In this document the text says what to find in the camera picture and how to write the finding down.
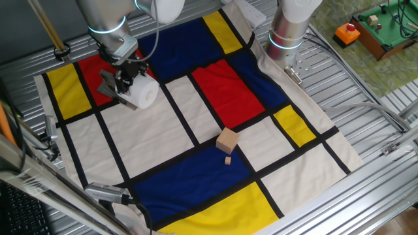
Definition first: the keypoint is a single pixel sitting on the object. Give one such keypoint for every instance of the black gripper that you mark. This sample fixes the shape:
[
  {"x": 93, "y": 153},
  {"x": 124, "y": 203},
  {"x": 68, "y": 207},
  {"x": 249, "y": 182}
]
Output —
[{"x": 132, "y": 69}]

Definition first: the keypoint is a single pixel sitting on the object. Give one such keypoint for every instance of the white toilet paper roll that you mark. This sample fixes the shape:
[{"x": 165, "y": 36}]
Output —
[{"x": 143, "y": 94}]

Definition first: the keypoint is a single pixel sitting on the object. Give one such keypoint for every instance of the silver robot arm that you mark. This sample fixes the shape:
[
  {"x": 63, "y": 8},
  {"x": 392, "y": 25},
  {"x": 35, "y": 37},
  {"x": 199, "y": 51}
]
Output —
[{"x": 101, "y": 19}]

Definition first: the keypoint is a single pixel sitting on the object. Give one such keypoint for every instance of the chrome toilet paper holder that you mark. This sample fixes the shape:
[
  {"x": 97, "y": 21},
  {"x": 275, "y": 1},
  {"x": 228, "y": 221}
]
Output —
[{"x": 107, "y": 86}]

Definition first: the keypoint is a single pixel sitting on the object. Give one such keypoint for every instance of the colour block patterned cloth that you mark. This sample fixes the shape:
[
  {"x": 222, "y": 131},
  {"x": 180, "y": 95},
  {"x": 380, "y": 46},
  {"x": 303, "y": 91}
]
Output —
[{"x": 147, "y": 147}]

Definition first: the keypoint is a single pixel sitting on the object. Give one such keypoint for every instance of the brass tripod pole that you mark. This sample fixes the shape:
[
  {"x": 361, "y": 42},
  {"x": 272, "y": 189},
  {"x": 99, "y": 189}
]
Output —
[{"x": 49, "y": 27}]

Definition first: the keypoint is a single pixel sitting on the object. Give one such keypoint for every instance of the large wooden cube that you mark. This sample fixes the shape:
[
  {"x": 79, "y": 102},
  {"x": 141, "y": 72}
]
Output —
[{"x": 227, "y": 142}]

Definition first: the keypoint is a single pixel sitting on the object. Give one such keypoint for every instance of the small wooden cube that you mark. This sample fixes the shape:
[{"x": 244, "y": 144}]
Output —
[{"x": 228, "y": 160}]

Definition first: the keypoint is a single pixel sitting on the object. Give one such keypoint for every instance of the white power strip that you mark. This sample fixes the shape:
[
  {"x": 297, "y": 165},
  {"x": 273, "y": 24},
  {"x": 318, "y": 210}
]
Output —
[{"x": 249, "y": 13}]

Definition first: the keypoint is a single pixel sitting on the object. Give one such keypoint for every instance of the orange rod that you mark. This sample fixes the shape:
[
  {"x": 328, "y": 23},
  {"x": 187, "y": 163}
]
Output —
[{"x": 6, "y": 127}]

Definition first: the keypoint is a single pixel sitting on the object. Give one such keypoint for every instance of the black keyboard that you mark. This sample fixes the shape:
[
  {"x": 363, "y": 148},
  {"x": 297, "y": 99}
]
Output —
[{"x": 23, "y": 212}]

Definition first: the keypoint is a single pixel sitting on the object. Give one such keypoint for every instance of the orange emergency stop button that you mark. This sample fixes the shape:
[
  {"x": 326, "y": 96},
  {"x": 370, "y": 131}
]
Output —
[{"x": 346, "y": 36}]

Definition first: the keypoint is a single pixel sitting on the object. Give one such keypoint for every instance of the small wooden block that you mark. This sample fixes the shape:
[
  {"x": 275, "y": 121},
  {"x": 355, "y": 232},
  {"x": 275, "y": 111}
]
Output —
[{"x": 372, "y": 20}]

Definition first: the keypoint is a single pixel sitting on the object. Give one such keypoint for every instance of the red pool ball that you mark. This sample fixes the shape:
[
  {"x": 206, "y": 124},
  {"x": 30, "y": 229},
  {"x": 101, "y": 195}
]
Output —
[{"x": 378, "y": 26}]

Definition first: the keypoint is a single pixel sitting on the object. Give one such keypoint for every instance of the miniature green pool table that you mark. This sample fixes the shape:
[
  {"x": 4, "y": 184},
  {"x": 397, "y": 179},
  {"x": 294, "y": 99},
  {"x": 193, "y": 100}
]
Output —
[{"x": 382, "y": 32}]

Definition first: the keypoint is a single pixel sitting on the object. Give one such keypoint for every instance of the blue pool ball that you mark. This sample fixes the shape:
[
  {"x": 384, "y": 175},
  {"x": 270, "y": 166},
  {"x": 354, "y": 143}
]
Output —
[{"x": 395, "y": 16}]

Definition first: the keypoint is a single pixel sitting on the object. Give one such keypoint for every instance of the silver exterior camera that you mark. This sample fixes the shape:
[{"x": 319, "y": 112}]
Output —
[
  {"x": 104, "y": 192},
  {"x": 51, "y": 127}
]

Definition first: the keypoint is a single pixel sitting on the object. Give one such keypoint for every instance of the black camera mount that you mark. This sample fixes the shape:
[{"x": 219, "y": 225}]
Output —
[{"x": 49, "y": 148}]

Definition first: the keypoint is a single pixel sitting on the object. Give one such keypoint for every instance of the aluminium frame bar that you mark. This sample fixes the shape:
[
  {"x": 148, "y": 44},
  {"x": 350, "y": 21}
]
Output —
[{"x": 49, "y": 189}]

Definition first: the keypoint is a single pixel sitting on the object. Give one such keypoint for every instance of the small metal bracket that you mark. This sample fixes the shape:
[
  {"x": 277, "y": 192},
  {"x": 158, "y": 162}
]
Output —
[{"x": 389, "y": 149}]

